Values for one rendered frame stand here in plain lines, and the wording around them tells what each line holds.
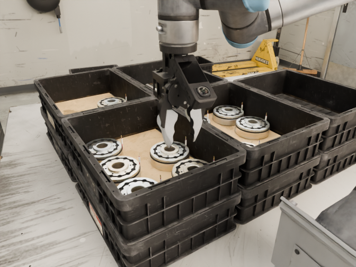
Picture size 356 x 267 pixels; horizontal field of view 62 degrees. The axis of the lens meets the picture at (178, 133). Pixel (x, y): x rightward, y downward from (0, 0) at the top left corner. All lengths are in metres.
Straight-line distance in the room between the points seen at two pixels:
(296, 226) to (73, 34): 3.70
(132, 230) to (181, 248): 0.16
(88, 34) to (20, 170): 3.09
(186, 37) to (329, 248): 0.41
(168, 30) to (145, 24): 3.64
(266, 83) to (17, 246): 0.98
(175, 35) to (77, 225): 0.53
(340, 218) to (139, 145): 0.54
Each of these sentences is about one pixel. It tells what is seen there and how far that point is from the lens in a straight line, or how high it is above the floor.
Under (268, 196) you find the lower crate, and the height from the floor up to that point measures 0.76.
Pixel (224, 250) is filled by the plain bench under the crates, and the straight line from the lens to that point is 0.75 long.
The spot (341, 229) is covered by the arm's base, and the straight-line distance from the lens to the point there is 0.57.
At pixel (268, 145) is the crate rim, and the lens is 0.69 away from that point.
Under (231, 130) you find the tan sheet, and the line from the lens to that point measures 0.96.
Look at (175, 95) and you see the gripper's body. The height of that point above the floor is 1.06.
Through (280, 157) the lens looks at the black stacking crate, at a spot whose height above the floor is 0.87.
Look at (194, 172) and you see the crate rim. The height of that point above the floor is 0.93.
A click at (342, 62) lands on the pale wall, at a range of 4.40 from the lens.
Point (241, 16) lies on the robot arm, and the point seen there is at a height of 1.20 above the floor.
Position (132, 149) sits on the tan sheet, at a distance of 0.85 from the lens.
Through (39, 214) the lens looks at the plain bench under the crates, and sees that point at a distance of 0.90.
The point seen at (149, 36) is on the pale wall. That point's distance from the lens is 4.23.
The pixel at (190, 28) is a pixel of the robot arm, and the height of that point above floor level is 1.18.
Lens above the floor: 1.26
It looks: 28 degrees down
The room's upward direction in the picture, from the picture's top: straight up
